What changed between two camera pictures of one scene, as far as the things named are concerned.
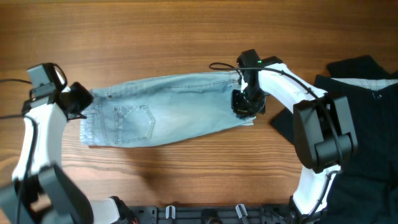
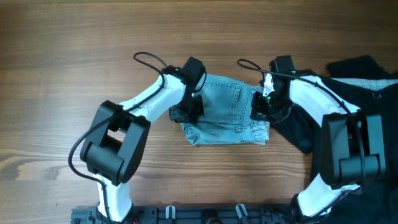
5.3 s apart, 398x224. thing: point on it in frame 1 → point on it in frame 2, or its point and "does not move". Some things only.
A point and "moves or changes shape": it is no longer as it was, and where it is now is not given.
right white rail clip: x=241 y=210 does not move
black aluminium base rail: x=214 y=214 does not move
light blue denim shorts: x=162 y=109 moves or changes shape
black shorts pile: x=365 y=191 does not move
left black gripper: x=87 y=97 → x=174 y=111
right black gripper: x=240 y=107 → x=259 y=112
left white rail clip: x=167 y=211 does not move
